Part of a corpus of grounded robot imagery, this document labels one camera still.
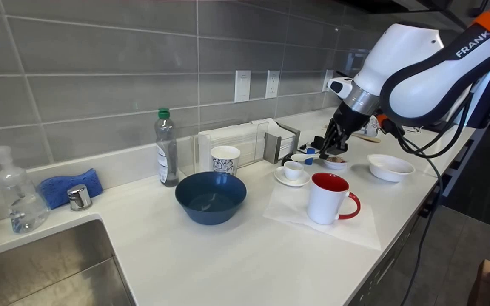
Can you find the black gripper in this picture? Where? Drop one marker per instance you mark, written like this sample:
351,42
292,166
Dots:
348,128

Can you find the cream plastic spoon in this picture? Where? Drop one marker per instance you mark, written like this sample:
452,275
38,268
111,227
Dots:
297,157

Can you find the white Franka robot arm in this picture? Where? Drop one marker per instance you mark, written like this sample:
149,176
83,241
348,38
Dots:
426,74

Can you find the large white bowl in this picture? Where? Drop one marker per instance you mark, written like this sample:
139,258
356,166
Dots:
391,169

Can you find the blue bowl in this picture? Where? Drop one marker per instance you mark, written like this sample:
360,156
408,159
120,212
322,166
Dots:
212,198

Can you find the small dish with packets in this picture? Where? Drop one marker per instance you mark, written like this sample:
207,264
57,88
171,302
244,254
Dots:
336,164

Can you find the small white cup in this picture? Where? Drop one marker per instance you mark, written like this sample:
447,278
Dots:
294,169

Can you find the white mug red inside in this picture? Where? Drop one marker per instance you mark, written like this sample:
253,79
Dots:
324,202

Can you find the small white saucer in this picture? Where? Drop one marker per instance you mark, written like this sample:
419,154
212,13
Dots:
290,181

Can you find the folded white napkin stack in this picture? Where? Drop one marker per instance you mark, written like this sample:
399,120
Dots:
280,134

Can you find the metal napkin holder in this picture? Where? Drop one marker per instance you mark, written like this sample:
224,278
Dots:
271,147

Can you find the white paper napkin sheet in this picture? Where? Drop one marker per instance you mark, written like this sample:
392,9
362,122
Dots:
365,232

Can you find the patterned paper cup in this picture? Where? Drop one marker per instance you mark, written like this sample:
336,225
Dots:
225,161

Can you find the clear bottle green cap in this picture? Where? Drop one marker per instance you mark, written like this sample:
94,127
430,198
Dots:
168,154

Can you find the round metal knob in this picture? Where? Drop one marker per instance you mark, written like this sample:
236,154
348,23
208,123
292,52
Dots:
81,198

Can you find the blue sponge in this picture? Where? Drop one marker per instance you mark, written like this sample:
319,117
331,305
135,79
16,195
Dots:
64,188

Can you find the clear pump soap dispenser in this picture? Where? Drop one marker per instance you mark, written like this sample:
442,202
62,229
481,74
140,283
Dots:
21,198

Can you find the stainless steel sink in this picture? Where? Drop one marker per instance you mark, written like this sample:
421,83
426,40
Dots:
42,273

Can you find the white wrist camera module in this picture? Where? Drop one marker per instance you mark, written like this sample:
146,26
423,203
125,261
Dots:
341,88

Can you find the white wall outlet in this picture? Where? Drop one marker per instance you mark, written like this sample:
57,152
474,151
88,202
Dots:
273,84

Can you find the white wall switch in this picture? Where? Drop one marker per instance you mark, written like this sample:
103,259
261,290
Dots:
243,86

